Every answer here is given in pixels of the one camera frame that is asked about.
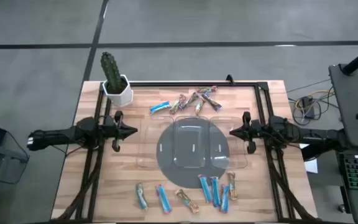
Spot light blue granola bar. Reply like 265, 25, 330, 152
197, 174, 214, 203
149, 100, 172, 115
209, 175, 222, 208
219, 184, 231, 214

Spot orange green granola bar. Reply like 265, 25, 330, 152
195, 96, 206, 116
174, 189, 200, 215
226, 170, 239, 201

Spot black braided cable sleeve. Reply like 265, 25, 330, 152
268, 155, 312, 222
54, 149, 104, 222

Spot yellow cable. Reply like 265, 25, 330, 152
295, 90, 335, 110

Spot black diagonal beam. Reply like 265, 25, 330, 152
301, 144, 347, 162

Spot dark blue yellow granola bar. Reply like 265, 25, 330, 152
201, 91, 223, 112
180, 91, 200, 110

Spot white hexagonal plant pot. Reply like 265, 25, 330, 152
102, 74, 134, 108

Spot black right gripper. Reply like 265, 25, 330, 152
229, 111, 262, 155

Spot black power brick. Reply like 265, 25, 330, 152
301, 96, 316, 119

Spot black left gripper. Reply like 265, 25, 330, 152
104, 110, 139, 152

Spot black desk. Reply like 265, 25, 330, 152
328, 63, 358, 149

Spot grey round mat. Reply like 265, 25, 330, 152
156, 119, 231, 190

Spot white paper sheet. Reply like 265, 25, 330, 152
298, 142, 319, 174

